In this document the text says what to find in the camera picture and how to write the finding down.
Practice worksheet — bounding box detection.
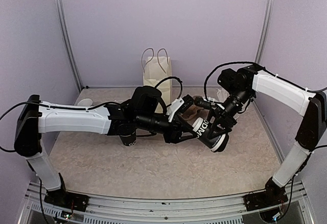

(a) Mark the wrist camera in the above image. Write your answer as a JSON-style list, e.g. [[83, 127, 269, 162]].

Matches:
[[166, 95, 194, 122], [194, 96, 218, 110]]

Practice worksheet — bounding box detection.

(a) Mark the black paper coffee cup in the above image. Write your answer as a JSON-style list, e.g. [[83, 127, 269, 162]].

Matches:
[[120, 131, 136, 146]]

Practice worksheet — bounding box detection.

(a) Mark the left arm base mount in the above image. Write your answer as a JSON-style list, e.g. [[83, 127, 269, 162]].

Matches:
[[44, 190, 89, 212]]

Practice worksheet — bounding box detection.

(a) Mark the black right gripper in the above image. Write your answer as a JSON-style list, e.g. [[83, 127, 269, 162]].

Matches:
[[205, 87, 253, 138]]

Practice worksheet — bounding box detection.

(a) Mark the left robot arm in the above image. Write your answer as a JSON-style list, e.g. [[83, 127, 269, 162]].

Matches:
[[1, 86, 196, 206]]

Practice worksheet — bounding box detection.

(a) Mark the cream paper takeout bag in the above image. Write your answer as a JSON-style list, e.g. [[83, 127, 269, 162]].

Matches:
[[141, 47, 172, 106]]

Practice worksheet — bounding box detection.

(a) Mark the aluminium frame post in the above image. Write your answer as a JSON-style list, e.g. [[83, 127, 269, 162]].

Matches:
[[55, 0, 83, 92], [255, 0, 274, 64]]

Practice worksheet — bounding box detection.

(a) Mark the blue translucent cup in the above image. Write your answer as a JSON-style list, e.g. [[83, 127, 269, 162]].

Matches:
[[77, 98, 93, 107]]

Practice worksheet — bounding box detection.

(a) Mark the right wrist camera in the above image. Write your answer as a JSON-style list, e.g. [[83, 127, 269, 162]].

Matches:
[[194, 96, 218, 110]]

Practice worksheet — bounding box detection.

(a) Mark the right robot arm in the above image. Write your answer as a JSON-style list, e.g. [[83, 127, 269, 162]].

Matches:
[[193, 61, 326, 206]]

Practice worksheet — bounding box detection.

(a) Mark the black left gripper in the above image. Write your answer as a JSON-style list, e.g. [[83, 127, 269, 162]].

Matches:
[[136, 112, 198, 144]]

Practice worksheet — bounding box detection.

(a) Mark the white wrapped straws bundle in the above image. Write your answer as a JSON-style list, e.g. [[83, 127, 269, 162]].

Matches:
[[217, 88, 229, 103]]

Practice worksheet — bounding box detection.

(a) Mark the brown cardboard cup carrier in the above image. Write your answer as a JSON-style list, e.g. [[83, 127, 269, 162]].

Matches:
[[180, 105, 208, 122]]

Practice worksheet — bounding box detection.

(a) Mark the left aluminium frame post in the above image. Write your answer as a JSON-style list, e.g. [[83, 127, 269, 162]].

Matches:
[[55, 0, 83, 92]]

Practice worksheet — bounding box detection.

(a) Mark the right aluminium frame post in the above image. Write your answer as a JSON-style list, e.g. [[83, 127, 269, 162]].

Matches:
[[255, 0, 274, 64]]

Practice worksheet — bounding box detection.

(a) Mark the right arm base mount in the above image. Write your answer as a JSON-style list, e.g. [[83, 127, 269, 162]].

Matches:
[[243, 191, 288, 211]]

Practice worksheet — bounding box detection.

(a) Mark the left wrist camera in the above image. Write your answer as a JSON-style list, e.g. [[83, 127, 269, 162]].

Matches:
[[166, 95, 194, 122]]

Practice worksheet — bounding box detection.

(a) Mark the aluminium front frame rail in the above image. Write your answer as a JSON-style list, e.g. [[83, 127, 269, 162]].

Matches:
[[17, 181, 317, 223]]

